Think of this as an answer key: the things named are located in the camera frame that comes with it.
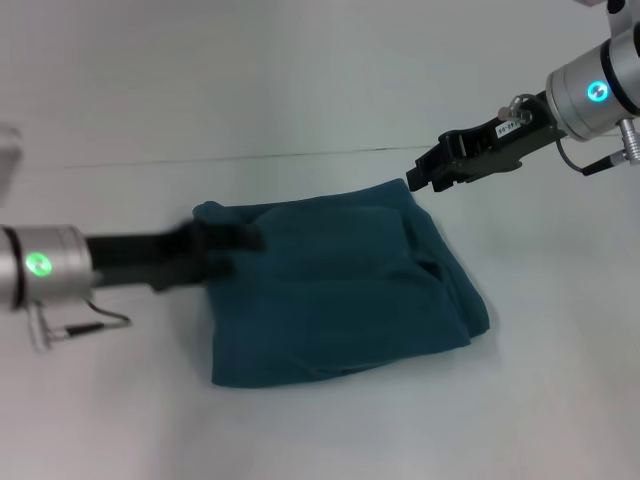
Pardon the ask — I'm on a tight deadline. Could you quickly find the grey right gripper cable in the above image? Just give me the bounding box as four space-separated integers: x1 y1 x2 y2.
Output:
554 135 626 177

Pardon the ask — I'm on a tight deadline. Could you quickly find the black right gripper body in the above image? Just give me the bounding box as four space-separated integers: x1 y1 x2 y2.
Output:
438 91 570 194

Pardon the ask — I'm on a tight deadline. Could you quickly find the silver right camera mount bracket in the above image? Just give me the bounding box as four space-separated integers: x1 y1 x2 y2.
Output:
606 0 640 41

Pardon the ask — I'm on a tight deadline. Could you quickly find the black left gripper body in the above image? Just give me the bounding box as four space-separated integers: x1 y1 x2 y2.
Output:
84 222 214 294

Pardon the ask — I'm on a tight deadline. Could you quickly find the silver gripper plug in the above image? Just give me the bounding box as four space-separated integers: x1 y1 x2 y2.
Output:
498 96 535 125
27 302 55 352

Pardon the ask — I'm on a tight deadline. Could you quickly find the teal blue shirt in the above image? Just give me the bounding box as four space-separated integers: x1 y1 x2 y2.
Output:
192 177 494 389

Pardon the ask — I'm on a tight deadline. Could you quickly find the dark red left gripper cable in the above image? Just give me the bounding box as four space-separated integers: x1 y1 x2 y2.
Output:
49 287 134 337

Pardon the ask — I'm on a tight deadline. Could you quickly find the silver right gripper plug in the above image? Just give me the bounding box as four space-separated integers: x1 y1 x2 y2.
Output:
498 96 535 125

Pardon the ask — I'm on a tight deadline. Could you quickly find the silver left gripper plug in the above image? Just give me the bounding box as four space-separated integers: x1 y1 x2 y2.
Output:
27 302 55 352

